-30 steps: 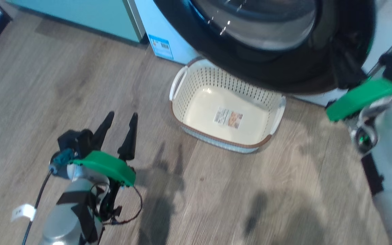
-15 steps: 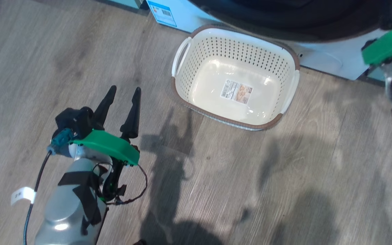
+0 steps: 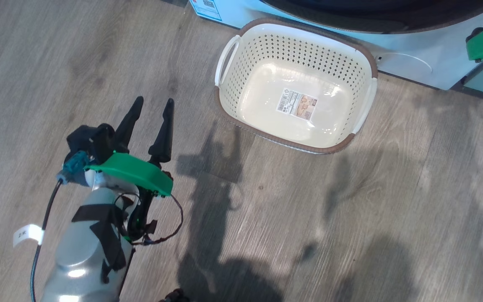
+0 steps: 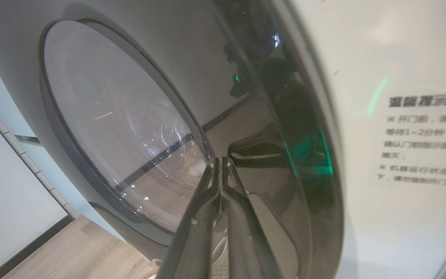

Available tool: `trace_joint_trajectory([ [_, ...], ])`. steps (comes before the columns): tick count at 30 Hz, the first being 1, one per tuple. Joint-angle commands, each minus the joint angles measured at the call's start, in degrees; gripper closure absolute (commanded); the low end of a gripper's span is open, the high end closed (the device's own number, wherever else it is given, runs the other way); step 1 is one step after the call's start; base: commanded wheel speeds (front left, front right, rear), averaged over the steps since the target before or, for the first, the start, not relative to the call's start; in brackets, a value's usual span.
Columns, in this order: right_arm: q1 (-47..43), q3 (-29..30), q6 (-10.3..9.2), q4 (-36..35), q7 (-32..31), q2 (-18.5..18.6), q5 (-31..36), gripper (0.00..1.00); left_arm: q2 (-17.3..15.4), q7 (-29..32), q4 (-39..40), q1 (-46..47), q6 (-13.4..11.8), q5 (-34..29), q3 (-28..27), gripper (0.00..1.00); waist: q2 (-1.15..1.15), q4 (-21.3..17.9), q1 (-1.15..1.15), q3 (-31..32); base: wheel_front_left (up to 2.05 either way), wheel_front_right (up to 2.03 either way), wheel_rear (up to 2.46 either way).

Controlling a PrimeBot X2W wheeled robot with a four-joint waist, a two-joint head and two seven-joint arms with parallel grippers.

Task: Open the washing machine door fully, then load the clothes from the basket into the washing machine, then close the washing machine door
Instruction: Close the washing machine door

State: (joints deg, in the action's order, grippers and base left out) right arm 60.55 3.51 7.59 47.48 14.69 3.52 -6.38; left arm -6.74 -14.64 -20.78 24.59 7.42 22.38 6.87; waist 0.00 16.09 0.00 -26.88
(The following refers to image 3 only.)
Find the cream perforated laundry basket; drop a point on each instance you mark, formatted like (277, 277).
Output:
(245, 63)

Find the white front-load washing machine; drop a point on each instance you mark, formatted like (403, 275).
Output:
(442, 54)

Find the basket product label sticker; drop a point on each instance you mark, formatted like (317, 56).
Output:
(297, 104)

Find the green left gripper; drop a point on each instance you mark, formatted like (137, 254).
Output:
(136, 172)

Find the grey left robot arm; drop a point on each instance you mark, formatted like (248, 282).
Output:
(82, 256)

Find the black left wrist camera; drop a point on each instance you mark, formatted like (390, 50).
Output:
(90, 140)

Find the blue energy label sticker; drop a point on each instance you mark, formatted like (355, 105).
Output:
(206, 8)

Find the teal cabinet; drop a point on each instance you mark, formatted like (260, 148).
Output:
(476, 79)

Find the washing machine door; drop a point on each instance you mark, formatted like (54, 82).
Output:
(371, 16)

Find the round drain filter cover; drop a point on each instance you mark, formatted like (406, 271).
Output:
(405, 63)

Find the teal left camera connector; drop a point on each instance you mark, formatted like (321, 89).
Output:
(74, 165)

